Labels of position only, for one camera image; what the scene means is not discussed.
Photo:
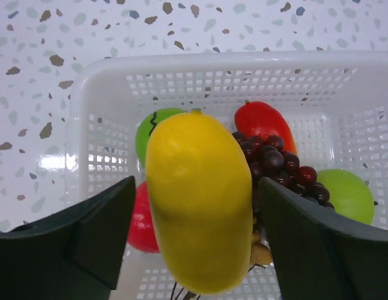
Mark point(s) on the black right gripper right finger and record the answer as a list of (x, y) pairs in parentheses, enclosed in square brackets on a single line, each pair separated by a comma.
[(319, 254)]

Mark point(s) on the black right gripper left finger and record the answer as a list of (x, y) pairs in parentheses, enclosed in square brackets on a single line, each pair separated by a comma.
[(72, 254)]

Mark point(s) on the dark red grape bunch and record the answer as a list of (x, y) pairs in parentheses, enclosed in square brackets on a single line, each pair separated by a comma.
[(267, 158)]

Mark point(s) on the yellow mango toy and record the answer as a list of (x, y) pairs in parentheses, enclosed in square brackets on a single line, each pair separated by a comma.
[(200, 190)]

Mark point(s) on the green apple toy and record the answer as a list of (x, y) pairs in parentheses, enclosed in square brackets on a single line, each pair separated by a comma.
[(349, 194)]

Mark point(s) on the red tomato toy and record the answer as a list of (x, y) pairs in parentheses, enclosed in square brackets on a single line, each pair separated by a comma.
[(141, 235)]

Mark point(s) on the red orange mango toy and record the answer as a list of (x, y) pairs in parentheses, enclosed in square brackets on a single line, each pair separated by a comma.
[(261, 119)]

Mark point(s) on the green watermelon toy ball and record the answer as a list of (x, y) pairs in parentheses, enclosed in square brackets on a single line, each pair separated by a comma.
[(146, 128)]

